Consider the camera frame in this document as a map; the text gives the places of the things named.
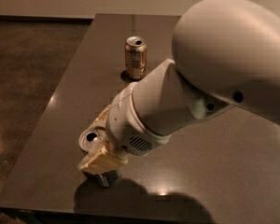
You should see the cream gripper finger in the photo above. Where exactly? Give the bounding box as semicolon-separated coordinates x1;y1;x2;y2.
77;138;128;175
90;105;110;130

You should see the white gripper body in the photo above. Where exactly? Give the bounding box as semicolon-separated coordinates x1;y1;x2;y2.
105;82;170;156

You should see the silver redbull can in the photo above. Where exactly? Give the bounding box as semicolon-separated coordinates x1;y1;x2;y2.
78;125;121;188

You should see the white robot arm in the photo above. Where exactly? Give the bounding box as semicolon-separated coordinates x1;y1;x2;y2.
78;0;280;175

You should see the orange soda can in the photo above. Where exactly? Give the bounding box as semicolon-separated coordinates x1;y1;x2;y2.
125;35;147;80

